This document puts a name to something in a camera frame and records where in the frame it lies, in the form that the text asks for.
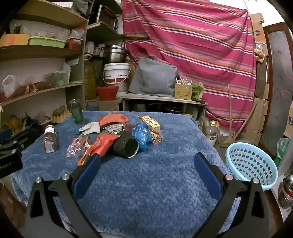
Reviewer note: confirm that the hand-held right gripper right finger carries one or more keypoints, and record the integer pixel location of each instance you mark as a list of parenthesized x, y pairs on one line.
[(207, 176)]

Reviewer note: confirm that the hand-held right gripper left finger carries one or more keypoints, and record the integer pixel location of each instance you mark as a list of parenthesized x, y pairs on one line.
[(88, 174)]

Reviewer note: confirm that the clear printed snack wrapper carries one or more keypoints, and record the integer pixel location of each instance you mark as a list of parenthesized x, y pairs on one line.
[(74, 148)]

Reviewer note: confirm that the light blue plastic basket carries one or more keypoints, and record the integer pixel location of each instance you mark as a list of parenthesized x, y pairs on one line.
[(229, 158)]

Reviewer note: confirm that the red orange torn wrapper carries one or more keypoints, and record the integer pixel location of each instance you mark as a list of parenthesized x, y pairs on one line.
[(103, 144)]

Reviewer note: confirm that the grey face mask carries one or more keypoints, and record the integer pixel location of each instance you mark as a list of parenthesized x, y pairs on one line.
[(91, 128)]

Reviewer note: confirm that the black cylindrical cup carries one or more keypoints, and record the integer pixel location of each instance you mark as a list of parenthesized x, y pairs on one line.
[(121, 141)]

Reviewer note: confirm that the black white foil wrapper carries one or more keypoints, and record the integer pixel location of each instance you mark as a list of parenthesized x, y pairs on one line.
[(114, 129)]

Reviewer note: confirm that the small orange snack packet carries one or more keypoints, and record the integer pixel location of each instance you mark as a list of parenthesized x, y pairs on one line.
[(155, 137)]

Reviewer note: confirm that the blue plastic bag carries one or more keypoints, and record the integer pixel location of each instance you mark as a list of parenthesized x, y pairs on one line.
[(142, 135)]

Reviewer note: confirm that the cooking oil bottle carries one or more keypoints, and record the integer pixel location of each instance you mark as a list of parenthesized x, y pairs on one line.
[(211, 135)]

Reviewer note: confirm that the small spice jar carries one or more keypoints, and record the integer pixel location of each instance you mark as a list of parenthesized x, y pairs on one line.
[(49, 139)]

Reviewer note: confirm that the small clear plastic tub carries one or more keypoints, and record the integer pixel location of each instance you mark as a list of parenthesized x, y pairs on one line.
[(44, 122)]

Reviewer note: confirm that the blue textured blanket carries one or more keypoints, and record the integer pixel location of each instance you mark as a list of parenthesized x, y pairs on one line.
[(148, 183)]

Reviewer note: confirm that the tall green glass jar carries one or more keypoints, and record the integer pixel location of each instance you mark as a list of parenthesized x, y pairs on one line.
[(76, 113)]

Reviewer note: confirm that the yellow egg tray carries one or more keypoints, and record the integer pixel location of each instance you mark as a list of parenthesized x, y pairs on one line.
[(59, 119)]

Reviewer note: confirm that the potato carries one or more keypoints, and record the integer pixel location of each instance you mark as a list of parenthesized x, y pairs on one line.
[(59, 111)]

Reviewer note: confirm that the straw broom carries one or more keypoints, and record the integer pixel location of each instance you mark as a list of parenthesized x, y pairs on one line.
[(229, 109)]

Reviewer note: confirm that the brown cardboard box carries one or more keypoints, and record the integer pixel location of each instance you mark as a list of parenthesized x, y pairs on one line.
[(107, 105)]

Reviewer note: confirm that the leaning cardboard sheets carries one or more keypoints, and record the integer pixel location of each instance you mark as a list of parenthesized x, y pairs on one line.
[(257, 123)]

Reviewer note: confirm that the white plastic bag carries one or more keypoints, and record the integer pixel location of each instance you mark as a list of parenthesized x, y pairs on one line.
[(8, 84)]

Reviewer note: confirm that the yellow patterned box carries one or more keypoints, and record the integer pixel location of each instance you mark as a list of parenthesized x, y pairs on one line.
[(150, 122)]

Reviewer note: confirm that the green plastic bag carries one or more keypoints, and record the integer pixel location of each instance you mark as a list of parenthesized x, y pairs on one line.
[(281, 146)]

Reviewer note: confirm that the sweet potatoes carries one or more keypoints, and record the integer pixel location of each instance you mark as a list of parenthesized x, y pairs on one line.
[(39, 85)]

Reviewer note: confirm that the steel cup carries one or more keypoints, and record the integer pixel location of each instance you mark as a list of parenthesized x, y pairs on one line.
[(287, 190)]

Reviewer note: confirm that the red round basket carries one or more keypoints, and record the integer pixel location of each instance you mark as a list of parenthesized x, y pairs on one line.
[(107, 92)]

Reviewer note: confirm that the small steel pot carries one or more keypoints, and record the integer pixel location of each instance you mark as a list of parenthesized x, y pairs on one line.
[(139, 107)]

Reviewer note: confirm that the bag of green vegetables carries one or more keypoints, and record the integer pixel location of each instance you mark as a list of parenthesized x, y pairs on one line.
[(196, 90)]

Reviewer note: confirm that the plain white bucket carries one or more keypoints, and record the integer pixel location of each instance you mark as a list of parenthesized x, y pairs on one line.
[(122, 90)]

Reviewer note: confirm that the low wooden cabinet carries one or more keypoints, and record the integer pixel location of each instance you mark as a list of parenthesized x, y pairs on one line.
[(160, 98)]

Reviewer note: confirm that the clear plastic container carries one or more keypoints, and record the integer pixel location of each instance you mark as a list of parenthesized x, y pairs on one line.
[(57, 79)]

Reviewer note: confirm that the large yellow oil jug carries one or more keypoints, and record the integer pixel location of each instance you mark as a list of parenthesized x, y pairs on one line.
[(89, 77)]

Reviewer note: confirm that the tan printed cardboard box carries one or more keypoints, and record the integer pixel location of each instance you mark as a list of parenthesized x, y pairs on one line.
[(289, 123)]

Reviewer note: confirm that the white bucket red band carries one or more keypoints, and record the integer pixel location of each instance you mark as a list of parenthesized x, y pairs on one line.
[(115, 71)]

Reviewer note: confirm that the grey fabric cover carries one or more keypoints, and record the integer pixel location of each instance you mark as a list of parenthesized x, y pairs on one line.
[(153, 77)]

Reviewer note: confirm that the wooden shelf unit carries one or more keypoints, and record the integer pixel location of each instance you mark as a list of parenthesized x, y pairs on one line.
[(45, 51)]

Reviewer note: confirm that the pink striped curtain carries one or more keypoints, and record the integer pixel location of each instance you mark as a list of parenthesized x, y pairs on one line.
[(194, 57)]

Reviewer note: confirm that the yellow cardboard box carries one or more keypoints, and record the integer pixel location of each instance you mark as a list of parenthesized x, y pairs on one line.
[(13, 40)]

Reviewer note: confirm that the stacked steel pots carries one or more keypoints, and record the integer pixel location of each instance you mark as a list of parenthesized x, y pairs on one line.
[(114, 55)]

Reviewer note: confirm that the green plastic tray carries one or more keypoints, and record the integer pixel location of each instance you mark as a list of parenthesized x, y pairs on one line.
[(45, 42)]

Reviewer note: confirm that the clear storage jar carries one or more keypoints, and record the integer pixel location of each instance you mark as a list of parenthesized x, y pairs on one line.
[(89, 47)]

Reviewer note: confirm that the small red square basket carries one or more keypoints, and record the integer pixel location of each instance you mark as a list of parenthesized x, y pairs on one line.
[(74, 44)]

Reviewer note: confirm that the toaster oven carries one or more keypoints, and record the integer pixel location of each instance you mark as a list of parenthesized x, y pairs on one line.
[(107, 18)]

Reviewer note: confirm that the stacked cardboard boxes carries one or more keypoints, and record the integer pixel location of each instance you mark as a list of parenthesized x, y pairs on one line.
[(258, 27)]

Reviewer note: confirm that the wooden frame glass door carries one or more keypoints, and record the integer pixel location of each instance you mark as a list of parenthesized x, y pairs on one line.
[(277, 80)]

